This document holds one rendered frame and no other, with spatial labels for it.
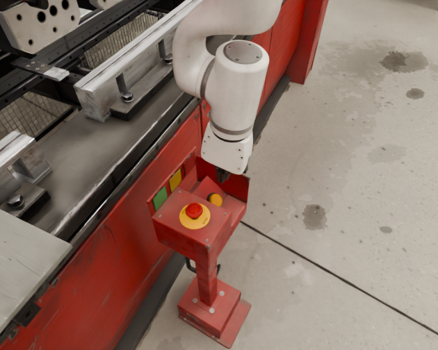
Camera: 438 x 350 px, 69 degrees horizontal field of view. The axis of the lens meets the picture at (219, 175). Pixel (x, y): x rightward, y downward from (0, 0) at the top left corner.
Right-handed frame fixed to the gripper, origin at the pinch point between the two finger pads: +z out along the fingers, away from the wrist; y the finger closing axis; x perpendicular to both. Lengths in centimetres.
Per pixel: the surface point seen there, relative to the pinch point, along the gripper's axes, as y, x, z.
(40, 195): -28.2, -25.5, -3.4
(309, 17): -16, 171, 42
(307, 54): -10, 170, 67
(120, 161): -21.7, -9.3, -0.7
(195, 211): -1.7, -10.3, 3.5
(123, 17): -61, 45, 2
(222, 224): 4.8, -9.1, 5.7
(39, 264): -11.4, -37.4, -15.5
